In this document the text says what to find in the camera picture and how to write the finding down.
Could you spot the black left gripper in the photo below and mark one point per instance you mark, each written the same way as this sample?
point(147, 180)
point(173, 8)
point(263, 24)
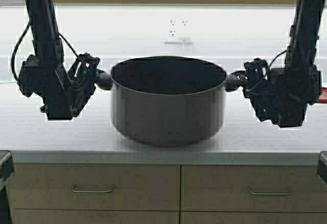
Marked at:
point(50, 81)

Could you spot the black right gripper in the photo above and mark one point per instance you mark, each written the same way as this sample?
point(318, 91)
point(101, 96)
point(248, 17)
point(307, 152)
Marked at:
point(281, 95)

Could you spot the large grey cooking pot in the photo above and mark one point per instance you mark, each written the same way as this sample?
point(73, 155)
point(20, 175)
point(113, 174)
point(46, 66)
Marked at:
point(167, 100)

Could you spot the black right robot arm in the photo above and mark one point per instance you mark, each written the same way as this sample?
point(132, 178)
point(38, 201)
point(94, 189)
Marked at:
point(304, 34)

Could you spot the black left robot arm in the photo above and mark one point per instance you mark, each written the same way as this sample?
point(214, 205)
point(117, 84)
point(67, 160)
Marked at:
point(47, 41)

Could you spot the right lower cabinet door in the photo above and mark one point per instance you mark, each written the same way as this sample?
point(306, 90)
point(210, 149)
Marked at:
point(234, 217)

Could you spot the cabinet door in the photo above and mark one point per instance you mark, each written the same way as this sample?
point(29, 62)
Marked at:
point(234, 217)
point(73, 216)

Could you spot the left lower cabinet door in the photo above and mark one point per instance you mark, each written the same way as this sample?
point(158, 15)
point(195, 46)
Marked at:
point(73, 216)

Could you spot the red plastic container lid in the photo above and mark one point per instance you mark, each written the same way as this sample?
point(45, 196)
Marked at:
point(323, 96)

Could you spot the right lower drawer front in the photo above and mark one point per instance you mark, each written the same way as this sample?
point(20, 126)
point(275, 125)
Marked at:
point(280, 189)

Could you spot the drawer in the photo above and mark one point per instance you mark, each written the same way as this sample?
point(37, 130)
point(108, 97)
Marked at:
point(280, 189)
point(95, 187)

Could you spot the left lower drawer front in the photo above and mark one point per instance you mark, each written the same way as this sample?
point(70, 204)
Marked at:
point(95, 187)

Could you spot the white wall power outlet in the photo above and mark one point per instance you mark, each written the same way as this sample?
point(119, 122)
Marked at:
point(178, 32)

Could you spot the robot base right bracket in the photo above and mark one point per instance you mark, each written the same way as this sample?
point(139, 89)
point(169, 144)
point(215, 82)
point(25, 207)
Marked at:
point(322, 167)

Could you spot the robot base left bracket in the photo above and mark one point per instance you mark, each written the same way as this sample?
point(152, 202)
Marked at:
point(7, 167)

